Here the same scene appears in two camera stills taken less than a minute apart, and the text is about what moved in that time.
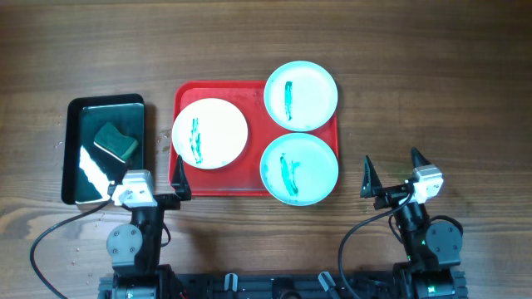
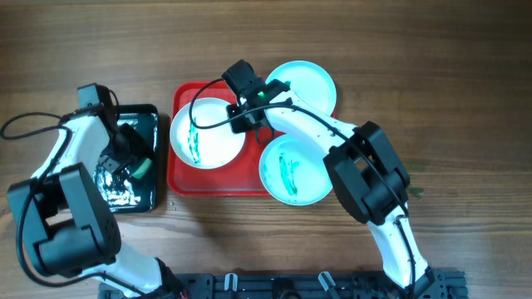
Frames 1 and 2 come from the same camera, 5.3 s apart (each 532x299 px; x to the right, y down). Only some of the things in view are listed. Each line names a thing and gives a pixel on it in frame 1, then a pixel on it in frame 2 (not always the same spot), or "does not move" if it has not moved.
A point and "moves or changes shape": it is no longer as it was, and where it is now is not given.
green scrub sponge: (110, 138) moves or changes shape
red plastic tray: (243, 177) does not move
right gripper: (370, 184) → (236, 127)
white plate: (209, 134) does not move
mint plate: (300, 96) does not move
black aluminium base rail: (278, 286) does not move
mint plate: (298, 169) does not move
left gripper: (173, 202) → (139, 148)
